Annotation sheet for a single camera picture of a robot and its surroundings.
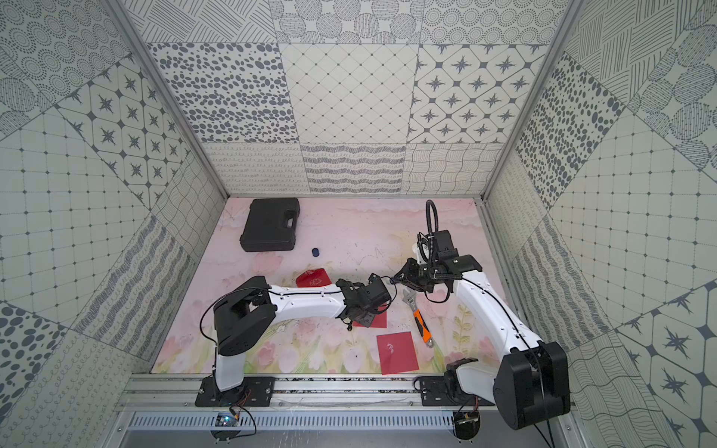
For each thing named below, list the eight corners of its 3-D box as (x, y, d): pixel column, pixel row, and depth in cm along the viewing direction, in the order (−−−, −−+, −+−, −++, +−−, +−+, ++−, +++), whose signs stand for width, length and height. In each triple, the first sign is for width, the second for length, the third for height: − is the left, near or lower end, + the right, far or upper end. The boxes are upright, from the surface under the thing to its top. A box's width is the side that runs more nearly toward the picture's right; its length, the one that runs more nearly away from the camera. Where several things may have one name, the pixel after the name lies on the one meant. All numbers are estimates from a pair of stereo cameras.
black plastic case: (241, 251, 105) (236, 242, 101) (257, 206, 120) (253, 197, 116) (293, 251, 105) (289, 242, 101) (302, 206, 120) (300, 197, 116)
